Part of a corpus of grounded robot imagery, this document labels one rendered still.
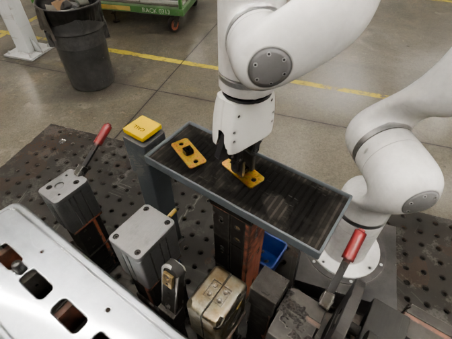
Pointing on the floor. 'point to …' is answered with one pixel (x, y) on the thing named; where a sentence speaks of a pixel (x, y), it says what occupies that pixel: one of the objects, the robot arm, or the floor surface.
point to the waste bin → (78, 40)
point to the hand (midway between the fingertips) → (243, 161)
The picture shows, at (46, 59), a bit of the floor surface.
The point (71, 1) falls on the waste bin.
